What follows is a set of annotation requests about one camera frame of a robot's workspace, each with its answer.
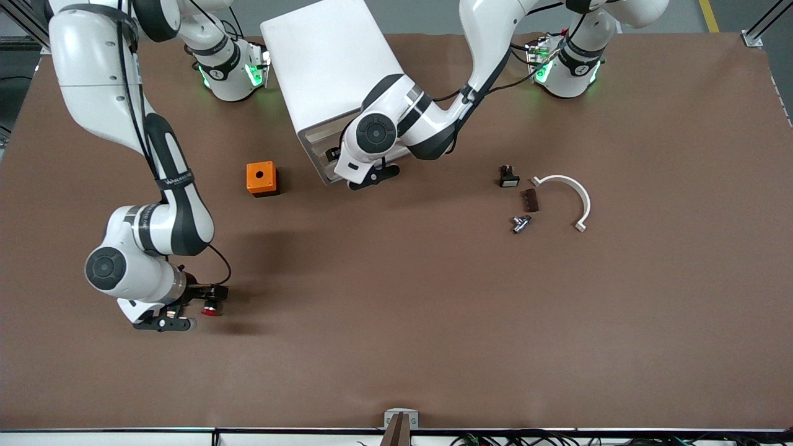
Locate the white plastic drawer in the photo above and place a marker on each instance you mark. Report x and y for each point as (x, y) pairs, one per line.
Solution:
(322, 133)
(323, 163)
(329, 175)
(317, 148)

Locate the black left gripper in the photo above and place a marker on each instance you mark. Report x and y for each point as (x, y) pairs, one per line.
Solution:
(334, 153)

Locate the chrome metal tee fitting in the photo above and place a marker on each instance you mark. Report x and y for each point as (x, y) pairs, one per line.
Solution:
(519, 226)

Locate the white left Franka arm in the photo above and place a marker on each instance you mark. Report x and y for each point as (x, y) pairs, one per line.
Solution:
(489, 37)

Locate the aluminium frame post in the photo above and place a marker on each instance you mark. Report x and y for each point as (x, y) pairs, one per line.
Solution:
(37, 34)
(768, 18)

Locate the white square push button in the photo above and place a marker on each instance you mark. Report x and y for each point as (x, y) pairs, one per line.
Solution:
(510, 181)

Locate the brown bar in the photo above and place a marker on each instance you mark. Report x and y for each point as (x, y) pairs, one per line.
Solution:
(398, 433)

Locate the grey metal table bracket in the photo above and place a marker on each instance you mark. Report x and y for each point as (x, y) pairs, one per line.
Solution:
(390, 418)

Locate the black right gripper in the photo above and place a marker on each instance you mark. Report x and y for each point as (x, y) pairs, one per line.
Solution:
(197, 292)

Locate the white drawer cabinet housing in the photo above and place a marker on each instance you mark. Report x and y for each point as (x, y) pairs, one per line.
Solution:
(322, 56)

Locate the red cap push button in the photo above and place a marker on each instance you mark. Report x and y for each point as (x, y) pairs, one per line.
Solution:
(212, 312)

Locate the brown ribbed cylinder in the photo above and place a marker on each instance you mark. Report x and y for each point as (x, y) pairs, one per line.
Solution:
(531, 201)

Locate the orange box with hole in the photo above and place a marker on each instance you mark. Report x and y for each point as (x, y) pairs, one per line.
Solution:
(267, 183)

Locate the white table edge rail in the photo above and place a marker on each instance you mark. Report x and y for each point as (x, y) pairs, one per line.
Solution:
(124, 438)

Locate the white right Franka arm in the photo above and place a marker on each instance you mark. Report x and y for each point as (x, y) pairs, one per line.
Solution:
(99, 74)

